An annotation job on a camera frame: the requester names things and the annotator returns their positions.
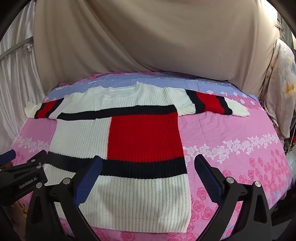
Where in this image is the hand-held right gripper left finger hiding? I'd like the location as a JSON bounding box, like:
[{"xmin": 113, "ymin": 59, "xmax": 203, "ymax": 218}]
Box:
[{"xmin": 25, "ymin": 155, "xmax": 103, "ymax": 241}]

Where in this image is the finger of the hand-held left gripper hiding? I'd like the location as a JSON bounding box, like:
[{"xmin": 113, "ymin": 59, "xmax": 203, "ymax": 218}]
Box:
[
  {"xmin": 25, "ymin": 149, "xmax": 48, "ymax": 169},
  {"xmin": 0, "ymin": 149, "xmax": 16, "ymax": 171}
]

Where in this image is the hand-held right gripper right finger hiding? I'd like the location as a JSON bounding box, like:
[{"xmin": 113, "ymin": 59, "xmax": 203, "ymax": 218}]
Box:
[{"xmin": 194, "ymin": 154, "xmax": 273, "ymax": 241}]

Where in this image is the white red black knit sweater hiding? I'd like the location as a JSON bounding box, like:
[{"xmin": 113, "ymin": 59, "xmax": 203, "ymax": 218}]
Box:
[{"xmin": 24, "ymin": 82, "xmax": 250, "ymax": 233}]

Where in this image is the pink floral bed sheet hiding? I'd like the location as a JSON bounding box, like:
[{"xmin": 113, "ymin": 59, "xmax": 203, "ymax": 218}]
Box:
[{"xmin": 11, "ymin": 71, "xmax": 292, "ymax": 241}]

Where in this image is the white pleated curtain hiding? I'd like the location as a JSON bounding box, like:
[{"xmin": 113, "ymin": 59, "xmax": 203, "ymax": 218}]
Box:
[{"xmin": 0, "ymin": 0, "xmax": 47, "ymax": 154}]

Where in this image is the grey metal bar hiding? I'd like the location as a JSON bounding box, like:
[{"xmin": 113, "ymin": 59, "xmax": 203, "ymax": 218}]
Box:
[{"xmin": 0, "ymin": 38, "xmax": 32, "ymax": 58}]

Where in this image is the patterned white pillow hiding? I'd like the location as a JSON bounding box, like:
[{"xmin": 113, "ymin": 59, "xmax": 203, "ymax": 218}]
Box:
[{"xmin": 261, "ymin": 38, "xmax": 296, "ymax": 140}]

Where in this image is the beige backdrop cloth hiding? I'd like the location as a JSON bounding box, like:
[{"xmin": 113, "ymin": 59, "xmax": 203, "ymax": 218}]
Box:
[{"xmin": 33, "ymin": 0, "xmax": 278, "ymax": 98}]

